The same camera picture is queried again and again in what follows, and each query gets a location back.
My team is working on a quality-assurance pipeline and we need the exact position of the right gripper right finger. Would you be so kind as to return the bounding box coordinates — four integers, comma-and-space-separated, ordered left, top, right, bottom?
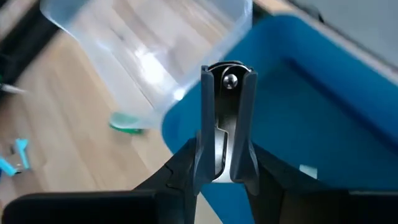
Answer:
245, 141, 398, 224

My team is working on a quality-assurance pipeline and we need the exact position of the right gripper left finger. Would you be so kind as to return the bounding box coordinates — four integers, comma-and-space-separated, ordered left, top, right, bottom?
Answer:
1, 136, 201, 224

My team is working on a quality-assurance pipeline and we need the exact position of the green stapler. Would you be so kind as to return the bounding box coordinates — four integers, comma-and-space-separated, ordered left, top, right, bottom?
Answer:
108, 111, 146, 136

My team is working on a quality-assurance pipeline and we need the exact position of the teal stapler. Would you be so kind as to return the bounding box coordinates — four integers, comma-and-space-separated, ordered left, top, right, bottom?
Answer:
0, 138, 32, 177

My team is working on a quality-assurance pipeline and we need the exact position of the black staple remover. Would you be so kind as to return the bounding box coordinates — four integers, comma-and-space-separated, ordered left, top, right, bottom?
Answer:
192, 60, 261, 197

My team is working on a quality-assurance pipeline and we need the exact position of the blue plastic bin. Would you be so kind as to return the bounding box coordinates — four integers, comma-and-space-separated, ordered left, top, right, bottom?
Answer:
160, 14, 398, 224

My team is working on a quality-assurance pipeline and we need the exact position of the clear plastic bin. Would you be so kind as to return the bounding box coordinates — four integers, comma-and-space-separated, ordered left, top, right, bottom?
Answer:
39, 0, 253, 130

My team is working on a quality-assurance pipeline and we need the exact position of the black aluminium rig frame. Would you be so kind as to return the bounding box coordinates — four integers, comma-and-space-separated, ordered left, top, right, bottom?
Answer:
0, 24, 60, 94

